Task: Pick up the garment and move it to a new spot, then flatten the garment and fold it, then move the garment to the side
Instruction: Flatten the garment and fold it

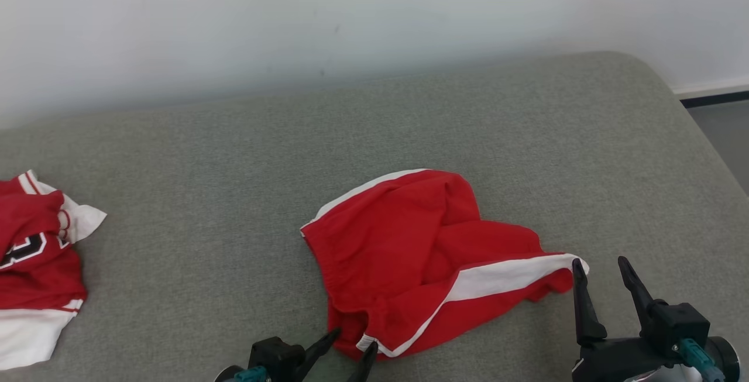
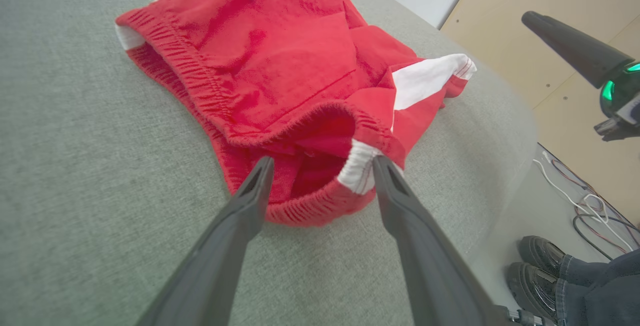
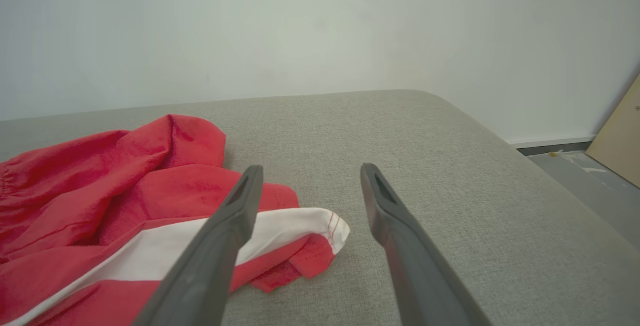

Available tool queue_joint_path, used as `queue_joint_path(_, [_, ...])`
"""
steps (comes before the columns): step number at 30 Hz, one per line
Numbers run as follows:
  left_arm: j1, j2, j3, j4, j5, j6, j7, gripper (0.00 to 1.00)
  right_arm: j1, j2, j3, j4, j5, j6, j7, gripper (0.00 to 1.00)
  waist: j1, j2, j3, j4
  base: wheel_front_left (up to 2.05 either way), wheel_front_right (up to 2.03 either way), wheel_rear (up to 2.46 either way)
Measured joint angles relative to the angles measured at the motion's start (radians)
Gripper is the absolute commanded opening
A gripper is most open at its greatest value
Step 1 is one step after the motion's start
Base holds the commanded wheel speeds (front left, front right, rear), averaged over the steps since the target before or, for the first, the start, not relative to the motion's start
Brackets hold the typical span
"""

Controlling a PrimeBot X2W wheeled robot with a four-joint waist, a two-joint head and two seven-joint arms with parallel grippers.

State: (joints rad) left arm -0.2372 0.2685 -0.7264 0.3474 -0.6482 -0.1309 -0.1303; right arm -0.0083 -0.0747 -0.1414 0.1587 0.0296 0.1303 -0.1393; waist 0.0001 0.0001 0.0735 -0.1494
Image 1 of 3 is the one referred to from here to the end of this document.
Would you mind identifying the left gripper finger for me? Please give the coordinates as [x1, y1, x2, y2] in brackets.
[291, 328, 342, 382]
[348, 342, 379, 382]

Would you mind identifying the white wall baseboard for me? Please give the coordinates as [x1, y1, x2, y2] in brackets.
[672, 77, 749, 108]

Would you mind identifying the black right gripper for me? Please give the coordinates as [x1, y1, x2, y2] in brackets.
[572, 256, 682, 382]

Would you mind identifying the teal cable connector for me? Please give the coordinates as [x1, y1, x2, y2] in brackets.
[234, 366, 271, 382]
[679, 339, 725, 382]

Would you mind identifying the red jersey number 23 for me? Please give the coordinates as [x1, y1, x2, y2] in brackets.
[0, 170, 108, 371]

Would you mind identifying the red shorts white stripe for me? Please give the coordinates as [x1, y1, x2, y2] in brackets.
[300, 168, 590, 362]

